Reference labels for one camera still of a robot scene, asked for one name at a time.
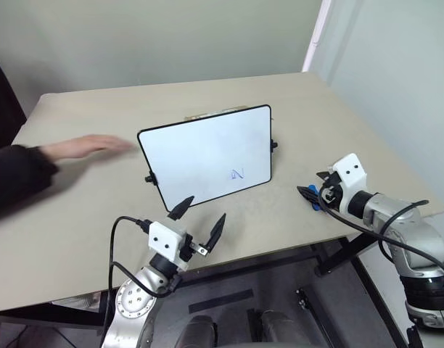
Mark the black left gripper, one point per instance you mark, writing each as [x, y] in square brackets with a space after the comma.
[187, 250]

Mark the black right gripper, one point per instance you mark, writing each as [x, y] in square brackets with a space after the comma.
[332, 194]

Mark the blue object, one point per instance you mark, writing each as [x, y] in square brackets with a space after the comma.
[312, 187]

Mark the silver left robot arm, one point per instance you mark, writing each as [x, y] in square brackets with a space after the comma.
[135, 301]

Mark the person's black-sleeved forearm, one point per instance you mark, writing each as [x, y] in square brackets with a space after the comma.
[15, 177]

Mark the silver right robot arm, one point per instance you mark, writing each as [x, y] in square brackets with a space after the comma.
[414, 239]

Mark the person's bare hand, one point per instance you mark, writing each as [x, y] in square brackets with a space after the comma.
[84, 146]

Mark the black-framed whiteboard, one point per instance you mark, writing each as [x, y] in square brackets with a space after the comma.
[204, 159]

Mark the black stand knob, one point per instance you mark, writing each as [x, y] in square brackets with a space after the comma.
[274, 145]
[149, 179]

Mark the black floor tape strip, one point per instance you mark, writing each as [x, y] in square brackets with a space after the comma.
[222, 301]

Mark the tan whiteboard stand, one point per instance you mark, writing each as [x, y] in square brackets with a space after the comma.
[207, 114]

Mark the dark rounded shape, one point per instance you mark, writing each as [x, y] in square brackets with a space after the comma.
[196, 331]
[283, 330]

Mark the thin black rod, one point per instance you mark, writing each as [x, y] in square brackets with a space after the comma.
[311, 311]

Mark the silver metal part under table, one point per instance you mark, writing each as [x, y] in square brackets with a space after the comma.
[80, 301]

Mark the person's dark-clothed body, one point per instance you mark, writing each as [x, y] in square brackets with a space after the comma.
[2, 105]

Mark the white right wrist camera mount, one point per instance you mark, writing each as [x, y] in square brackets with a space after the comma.
[349, 172]

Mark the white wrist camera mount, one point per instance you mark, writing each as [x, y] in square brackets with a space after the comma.
[349, 172]
[165, 241]

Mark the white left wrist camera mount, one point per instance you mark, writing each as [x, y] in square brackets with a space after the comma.
[165, 241]

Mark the black metal table frame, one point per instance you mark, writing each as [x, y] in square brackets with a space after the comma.
[338, 253]

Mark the white wall corner trim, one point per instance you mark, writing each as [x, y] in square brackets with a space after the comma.
[316, 32]

